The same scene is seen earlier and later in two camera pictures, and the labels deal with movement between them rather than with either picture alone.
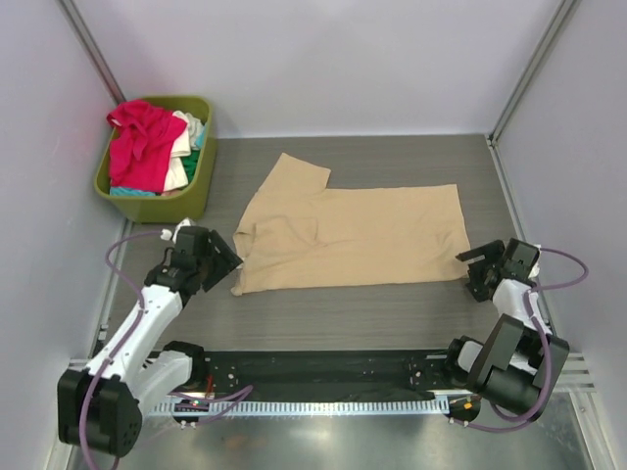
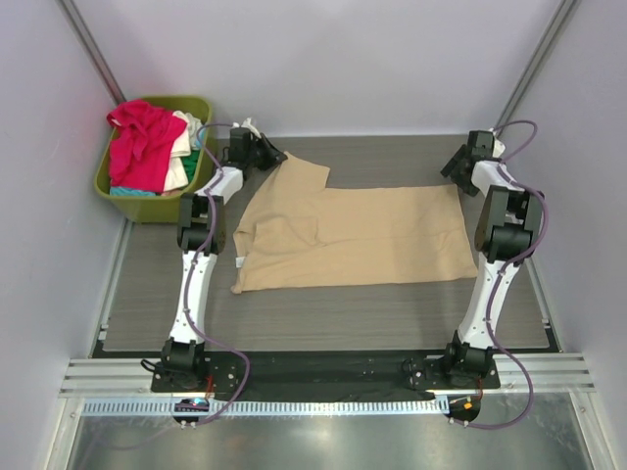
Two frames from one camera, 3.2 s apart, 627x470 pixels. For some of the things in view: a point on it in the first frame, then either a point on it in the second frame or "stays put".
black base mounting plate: x=279 y=374 stays put
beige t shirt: x=297 y=236 stays put
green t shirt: x=189 y=163 stays put
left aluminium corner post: x=91 y=49 stays put
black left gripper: x=229 y=258 to x=273 y=157
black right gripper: x=493 y=252 to x=451 y=169
